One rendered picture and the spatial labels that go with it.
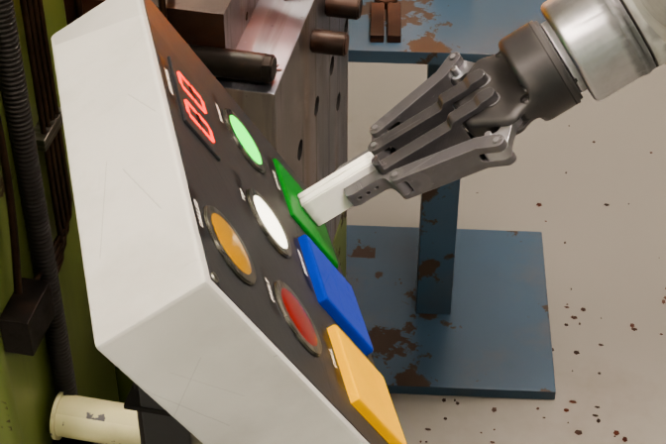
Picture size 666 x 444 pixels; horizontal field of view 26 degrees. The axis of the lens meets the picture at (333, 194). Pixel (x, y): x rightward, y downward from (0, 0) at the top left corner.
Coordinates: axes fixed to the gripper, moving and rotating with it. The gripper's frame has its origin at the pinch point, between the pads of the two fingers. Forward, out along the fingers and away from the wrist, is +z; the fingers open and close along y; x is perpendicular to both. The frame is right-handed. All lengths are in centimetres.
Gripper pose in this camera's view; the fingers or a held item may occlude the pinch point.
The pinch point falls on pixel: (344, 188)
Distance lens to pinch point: 116.6
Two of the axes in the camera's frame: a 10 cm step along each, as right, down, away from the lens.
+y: -2.2, -6.2, 7.5
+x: -4.9, -6.0, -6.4
